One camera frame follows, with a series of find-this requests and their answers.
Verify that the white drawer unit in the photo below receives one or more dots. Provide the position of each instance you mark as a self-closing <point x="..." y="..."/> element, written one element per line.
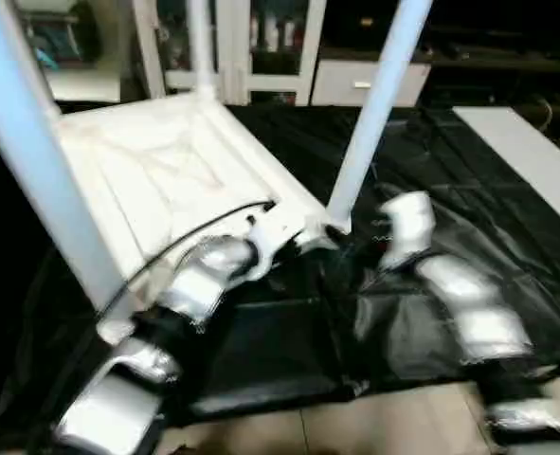
<point x="332" y="83"/>

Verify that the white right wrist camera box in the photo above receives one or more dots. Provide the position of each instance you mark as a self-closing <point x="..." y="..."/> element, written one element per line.
<point x="407" y="223"/>

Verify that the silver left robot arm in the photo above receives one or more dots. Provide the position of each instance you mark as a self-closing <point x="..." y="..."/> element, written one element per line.
<point x="208" y="270"/>

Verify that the black work mat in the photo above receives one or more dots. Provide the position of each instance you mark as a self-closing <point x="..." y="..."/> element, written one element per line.
<point x="469" y="209"/>

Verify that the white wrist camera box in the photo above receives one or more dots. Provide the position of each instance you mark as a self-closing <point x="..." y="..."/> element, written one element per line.
<point x="407" y="223"/>
<point x="275" y="227"/>

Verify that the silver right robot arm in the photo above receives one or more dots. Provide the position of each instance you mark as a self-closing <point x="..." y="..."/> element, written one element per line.
<point x="469" y="303"/>

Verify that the light blue stand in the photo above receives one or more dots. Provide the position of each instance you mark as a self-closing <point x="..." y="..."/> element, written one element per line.
<point x="57" y="43"/>

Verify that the white plastic table top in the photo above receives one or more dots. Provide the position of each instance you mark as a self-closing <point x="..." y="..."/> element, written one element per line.
<point x="166" y="161"/>

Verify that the white flat board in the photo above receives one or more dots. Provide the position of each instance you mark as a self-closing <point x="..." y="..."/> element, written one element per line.
<point x="535" y="152"/>

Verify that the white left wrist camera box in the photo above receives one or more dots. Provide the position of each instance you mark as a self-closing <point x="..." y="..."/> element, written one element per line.
<point x="275" y="227"/>

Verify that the white glass door cabinet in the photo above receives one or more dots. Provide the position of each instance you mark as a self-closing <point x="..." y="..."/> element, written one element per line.
<point x="237" y="47"/>

